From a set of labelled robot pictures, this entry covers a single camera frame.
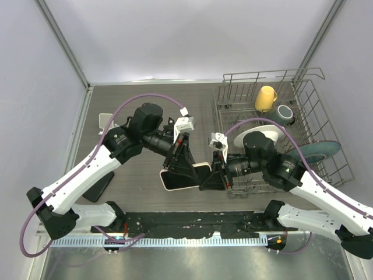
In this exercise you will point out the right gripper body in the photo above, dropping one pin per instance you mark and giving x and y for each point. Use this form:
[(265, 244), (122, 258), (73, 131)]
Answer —
[(221, 165)]

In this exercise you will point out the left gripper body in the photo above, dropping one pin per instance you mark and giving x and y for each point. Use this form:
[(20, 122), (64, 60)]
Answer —
[(179, 144)]

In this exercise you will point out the black round-base phone stand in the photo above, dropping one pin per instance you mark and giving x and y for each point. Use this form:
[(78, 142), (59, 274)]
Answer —
[(168, 129)]

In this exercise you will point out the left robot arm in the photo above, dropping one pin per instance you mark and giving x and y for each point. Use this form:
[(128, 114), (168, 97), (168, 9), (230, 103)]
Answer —
[(56, 205)]

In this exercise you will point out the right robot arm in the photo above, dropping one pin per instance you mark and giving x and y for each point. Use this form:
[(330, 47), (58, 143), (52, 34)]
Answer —
[(343, 219)]

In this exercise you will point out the silver folding phone stand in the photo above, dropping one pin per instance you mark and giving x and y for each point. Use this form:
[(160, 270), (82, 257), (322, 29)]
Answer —
[(103, 120)]

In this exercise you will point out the black phone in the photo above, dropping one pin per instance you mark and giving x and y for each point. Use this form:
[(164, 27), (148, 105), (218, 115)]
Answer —
[(95, 192)]

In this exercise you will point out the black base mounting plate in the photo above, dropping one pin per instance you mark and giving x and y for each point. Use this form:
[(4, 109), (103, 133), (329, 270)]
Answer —
[(197, 225)]

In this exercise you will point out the white bowl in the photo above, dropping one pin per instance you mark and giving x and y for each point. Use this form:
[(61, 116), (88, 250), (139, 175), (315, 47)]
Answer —
[(270, 131)]

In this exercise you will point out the dark green mug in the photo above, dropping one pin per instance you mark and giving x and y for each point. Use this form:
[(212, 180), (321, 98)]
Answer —
[(282, 115)]

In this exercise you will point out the yellow mug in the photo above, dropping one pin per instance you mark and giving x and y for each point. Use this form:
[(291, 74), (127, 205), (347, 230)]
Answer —
[(265, 99)]

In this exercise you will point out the blue-green plate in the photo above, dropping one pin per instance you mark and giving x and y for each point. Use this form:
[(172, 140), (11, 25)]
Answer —
[(319, 151)]

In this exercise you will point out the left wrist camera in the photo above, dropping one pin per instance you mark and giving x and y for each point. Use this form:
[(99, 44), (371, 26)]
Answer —
[(183, 124)]

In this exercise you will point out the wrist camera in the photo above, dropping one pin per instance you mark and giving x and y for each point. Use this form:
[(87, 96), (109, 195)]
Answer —
[(218, 141), (183, 124)]

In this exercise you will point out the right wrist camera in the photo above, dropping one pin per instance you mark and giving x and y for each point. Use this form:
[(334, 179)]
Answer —
[(218, 141)]

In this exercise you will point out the white slotted cable duct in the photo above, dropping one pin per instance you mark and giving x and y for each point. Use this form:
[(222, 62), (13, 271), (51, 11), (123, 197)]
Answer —
[(214, 241)]

